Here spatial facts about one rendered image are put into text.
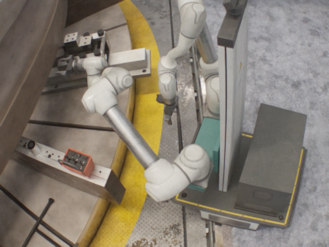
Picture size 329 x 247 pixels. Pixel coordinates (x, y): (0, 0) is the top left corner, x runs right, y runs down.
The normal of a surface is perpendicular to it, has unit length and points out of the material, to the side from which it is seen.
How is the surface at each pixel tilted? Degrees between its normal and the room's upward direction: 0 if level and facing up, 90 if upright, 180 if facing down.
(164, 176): 24
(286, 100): 0
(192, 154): 7
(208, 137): 0
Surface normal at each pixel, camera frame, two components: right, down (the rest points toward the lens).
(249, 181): -0.12, -0.55
